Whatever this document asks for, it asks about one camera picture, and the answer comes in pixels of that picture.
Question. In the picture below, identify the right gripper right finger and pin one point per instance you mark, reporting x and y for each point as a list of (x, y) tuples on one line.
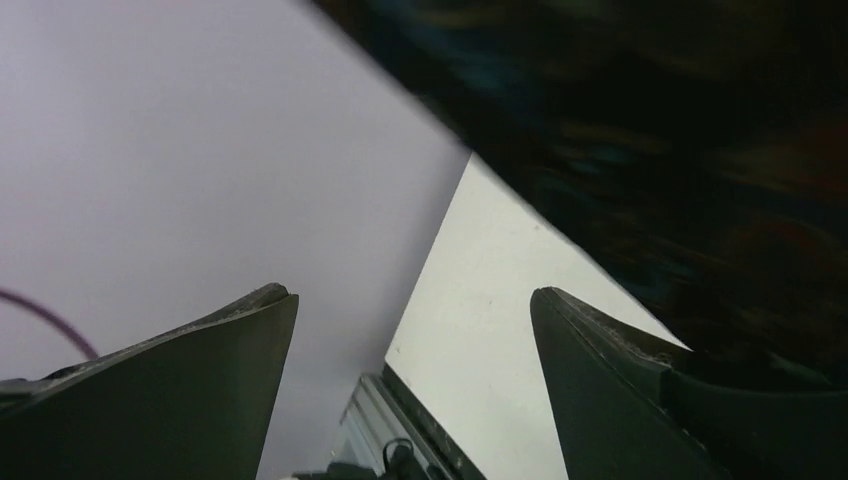
[(630, 405)]

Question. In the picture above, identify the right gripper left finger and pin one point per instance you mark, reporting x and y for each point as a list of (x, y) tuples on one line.
[(192, 403)]

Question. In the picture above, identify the aluminium frame rail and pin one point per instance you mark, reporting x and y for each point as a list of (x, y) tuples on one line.
[(373, 426)]

